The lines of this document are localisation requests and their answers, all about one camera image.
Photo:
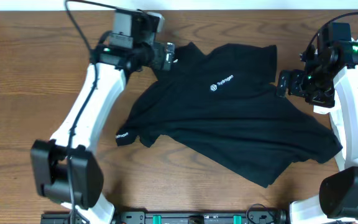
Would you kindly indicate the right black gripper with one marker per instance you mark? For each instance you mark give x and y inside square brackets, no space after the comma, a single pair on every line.
[296,76]

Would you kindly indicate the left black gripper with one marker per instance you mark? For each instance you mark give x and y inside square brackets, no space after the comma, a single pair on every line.
[161,56]

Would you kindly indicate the black polo shirt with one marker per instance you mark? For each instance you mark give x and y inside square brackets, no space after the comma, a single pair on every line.
[223,105]

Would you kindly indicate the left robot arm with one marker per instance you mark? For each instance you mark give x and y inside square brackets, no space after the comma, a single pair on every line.
[65,167]

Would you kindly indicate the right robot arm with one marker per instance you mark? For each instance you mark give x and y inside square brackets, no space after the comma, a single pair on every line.
[337,200]

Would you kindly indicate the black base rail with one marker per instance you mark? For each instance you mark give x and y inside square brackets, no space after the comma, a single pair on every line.
[253,216]

